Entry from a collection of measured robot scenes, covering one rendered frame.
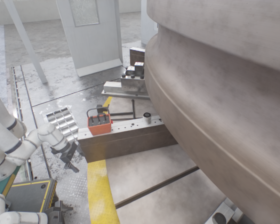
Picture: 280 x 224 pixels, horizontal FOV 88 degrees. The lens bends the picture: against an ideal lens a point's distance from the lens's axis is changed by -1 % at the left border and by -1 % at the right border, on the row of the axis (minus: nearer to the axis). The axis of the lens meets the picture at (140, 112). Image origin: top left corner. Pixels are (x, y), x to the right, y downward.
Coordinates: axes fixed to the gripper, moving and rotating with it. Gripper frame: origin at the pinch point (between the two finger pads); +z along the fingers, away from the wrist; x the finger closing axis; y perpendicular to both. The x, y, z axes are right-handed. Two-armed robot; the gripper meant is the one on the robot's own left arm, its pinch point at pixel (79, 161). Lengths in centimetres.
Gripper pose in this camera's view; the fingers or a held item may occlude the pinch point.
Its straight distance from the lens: 113.9
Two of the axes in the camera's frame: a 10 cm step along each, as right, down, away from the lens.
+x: 0.1, -5.5, 8.3
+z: 4.0, 7.6, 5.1
